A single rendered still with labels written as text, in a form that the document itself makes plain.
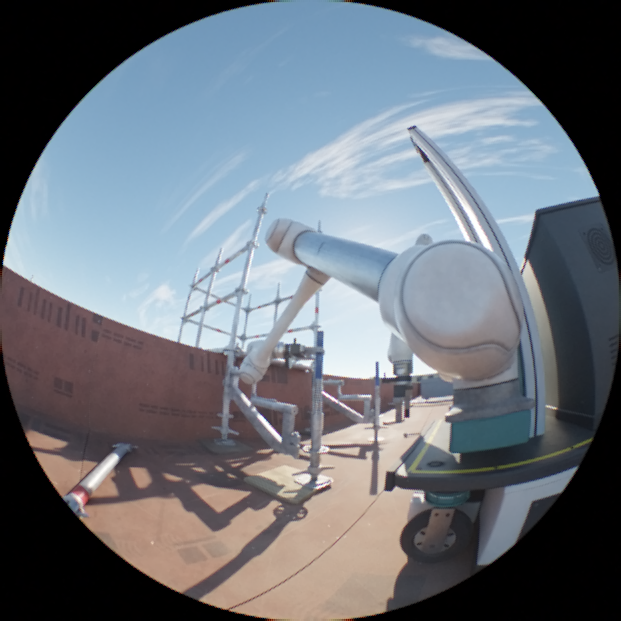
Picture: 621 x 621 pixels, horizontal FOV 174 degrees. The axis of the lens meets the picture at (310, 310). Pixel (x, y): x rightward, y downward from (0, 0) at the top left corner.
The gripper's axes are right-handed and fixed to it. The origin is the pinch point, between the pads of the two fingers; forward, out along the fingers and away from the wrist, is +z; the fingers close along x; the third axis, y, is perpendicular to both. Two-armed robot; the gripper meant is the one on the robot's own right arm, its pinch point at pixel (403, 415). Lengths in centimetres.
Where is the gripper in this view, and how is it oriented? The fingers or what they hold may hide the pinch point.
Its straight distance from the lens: 90.5
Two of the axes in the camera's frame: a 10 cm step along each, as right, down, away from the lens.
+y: 7.6, -2.1, -6.1
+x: 6.5, 3.1, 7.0
